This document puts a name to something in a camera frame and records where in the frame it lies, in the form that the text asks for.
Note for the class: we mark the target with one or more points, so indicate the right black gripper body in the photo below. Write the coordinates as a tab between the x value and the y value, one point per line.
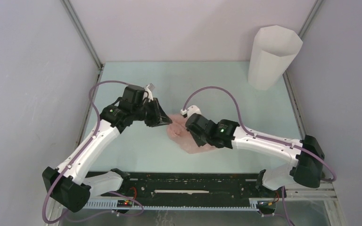
201	139

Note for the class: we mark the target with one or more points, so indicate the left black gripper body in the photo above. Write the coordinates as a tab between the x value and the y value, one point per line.
149	112

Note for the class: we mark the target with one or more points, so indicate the pink plastic trash bag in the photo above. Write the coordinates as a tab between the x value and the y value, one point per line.
177	132

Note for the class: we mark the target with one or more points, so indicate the white paper trash bin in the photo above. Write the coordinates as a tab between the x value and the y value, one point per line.
274	49

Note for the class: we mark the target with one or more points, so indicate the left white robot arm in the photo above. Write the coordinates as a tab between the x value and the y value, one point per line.
68	183

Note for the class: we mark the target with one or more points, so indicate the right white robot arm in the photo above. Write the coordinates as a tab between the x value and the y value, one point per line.
300	167

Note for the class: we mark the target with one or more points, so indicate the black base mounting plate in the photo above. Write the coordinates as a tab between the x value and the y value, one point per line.
197	189

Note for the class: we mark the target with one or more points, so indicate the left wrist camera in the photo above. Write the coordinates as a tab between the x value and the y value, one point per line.
148	89

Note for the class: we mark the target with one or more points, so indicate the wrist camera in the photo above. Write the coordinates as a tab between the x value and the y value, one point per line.
148	89
193	109

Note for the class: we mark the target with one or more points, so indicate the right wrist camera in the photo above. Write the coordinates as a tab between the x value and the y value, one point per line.
193	109

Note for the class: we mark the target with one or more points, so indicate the white slotted cable duct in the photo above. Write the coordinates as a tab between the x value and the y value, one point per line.
114	204

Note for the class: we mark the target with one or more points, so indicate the aluminium frame rail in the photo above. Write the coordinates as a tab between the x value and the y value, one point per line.
326	193

